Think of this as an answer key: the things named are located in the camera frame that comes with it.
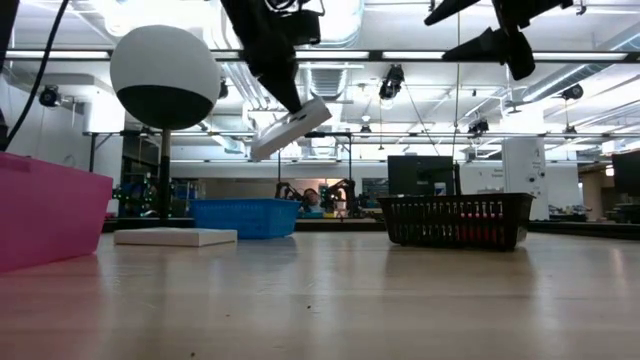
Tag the black table frame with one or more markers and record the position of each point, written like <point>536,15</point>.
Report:
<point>575,229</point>

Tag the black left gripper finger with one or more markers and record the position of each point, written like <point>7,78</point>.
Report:
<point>285,90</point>

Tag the pink translucent plastic bin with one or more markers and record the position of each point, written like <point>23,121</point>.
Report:
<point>50,215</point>

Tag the black overhead rig bar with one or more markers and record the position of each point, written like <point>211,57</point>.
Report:
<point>376,55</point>

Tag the person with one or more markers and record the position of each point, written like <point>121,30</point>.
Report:
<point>311,196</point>

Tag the black background monitor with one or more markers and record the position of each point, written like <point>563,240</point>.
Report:
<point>627,172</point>
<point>420,175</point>

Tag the blue plastic basket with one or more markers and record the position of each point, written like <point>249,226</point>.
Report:
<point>245,217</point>

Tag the black background rig frame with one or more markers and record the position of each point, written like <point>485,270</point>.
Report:
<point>330,134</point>

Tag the white globe lamp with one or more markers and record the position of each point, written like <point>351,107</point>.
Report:
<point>165,65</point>

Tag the black background robot arm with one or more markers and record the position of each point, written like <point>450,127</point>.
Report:
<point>287,195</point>
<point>342,195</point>

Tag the white printed box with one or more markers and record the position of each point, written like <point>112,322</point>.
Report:
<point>290,130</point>

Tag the black plastic basket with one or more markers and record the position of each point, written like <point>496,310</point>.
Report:
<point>425,220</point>

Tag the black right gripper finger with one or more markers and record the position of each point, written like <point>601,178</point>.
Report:
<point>452,7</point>
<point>495,47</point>

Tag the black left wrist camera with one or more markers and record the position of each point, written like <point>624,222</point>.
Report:
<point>307,27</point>

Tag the black ceiling spotlight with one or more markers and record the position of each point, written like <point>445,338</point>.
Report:
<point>392,82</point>
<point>572,92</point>
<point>50,96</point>

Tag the white square column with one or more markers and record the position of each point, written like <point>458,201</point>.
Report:
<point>525,175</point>

